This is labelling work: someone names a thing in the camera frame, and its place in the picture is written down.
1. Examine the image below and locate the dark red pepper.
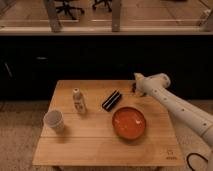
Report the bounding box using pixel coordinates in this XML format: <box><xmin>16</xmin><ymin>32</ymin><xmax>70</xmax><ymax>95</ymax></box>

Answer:
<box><xmin>131</xmin><ymin>83</ymin><xmax>136</xmax><ymax>93</ymax></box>

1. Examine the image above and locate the white paper cup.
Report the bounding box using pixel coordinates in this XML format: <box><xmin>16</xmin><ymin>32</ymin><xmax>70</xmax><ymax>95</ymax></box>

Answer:
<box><xmin>43</xmin><ymin>110</ymin><xmax>65</xmax><ymax>134</ymax></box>

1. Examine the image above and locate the black office chair left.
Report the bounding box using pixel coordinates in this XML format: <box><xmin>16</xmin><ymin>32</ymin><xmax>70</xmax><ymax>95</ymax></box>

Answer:
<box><xmin>56</xmin><ymin>0</ymin><xmax>85</xmax><ymax>20</ymax></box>

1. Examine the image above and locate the grey post left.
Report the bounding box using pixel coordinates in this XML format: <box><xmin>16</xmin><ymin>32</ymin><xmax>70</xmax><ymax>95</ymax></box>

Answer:
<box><xmin>44</xmin><ymin>0</ymin><xmax>61</xmax><ymax>33</ymax></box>

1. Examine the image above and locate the grey post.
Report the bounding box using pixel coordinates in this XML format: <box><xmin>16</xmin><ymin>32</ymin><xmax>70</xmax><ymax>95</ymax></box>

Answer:
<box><xmin>112</xmin><ymin>0</ymin><xmax>121</xmax><ymax>32</ymax></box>
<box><xmin>44</xmin><ymin>0</ymin><xmax>61</xmax><ymax>33</ymax></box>

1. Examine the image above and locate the orange bowl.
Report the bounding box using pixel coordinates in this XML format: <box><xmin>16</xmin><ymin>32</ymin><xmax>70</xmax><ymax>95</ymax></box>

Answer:
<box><xmin>112</xmin><ymin>107</ymin><xmax>146</xmax><ymax>140</ymax></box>

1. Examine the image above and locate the black office chair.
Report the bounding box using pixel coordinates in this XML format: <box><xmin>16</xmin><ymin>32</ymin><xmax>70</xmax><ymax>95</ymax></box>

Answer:
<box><xmin>56</xmin><ymin>0</ymin><xmax>85</xmax><ymax>20</ymax></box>
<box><xmin>91</xmin><ymin>0</ymin><xmax>113</xmax><ymax>13</ymax></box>

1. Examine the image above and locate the black cable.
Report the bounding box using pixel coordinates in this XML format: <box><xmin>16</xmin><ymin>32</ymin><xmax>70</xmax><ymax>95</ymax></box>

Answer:
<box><xmin>186</xmin><ymin>152</ymin><xmax>210</xmax><ymax>171</ymax></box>

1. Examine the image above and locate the white plastic bottle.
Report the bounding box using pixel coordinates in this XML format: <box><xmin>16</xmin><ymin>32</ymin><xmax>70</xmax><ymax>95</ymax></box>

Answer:
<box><xmin>73</xmin><ymin>88</ymin><xmax>87</xmax><ymax>114</ymax></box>

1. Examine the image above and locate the wooden table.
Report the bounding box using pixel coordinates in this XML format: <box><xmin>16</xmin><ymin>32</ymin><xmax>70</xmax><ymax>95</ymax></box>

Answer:
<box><xmin>33</xmin><ymin>80</ymin><xmax>183</xmax><ymax>167</ymax></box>

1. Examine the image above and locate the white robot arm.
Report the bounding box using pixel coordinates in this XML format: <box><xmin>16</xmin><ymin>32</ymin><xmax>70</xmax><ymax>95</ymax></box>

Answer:
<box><xmin>134</xmin><ymin>73</ymin><xmax>213</xmax><ymax>171</ymax></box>

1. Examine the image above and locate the black office chair right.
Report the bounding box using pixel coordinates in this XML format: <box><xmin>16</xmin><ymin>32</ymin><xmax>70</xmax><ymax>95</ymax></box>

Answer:
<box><xmin>91</xmin><ymin>0</ymin><xmax>113</xmax><ymax>13</ymax></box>

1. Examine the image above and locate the grey post centre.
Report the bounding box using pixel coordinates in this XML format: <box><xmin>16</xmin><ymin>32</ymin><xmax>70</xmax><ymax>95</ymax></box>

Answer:
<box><xmin>112</xmin><ymin>0</ymin><xmax>121</xmax><ymax>32</ymax></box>

